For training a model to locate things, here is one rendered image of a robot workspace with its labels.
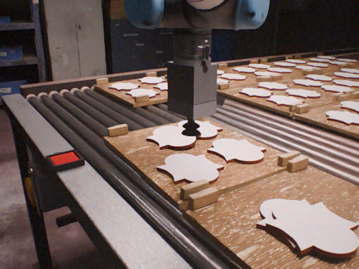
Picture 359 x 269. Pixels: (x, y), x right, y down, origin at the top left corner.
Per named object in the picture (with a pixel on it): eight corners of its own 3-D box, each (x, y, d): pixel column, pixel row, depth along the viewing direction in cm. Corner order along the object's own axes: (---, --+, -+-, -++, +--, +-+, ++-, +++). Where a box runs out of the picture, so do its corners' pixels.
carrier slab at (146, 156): (179, 211, 63) (179, 204, 63) (103, 142, 96) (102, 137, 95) (302, 167, 81) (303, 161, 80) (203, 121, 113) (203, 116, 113)
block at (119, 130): (109, 138, 95) (108, 128, 94) (106, 136, 96) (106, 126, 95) (128, 134, 97) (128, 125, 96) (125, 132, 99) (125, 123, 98)
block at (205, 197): (192, 212, 61) (193, 198, 60) (187, 207, 62) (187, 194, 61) (218, 202, 64) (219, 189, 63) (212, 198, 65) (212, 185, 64)
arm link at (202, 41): (193, 32, 70) (221, 34, 64) (193, 54, 72) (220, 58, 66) (165, 33, 66) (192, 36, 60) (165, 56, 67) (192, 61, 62)
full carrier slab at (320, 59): (345, 70, 206) (346, 63, 204) (292, 61, 238) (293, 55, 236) (373, 65, 224) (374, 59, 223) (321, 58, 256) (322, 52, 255)
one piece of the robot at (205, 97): (238, 43, 67) (234, 120, 73) (207, 40, 74) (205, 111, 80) (193, 47, 60) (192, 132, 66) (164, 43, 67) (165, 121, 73)
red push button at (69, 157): (56, 170, 80) (56, 165, 80) (50, 162, 85) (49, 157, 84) (81, 165, 83) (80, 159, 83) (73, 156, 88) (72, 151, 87)
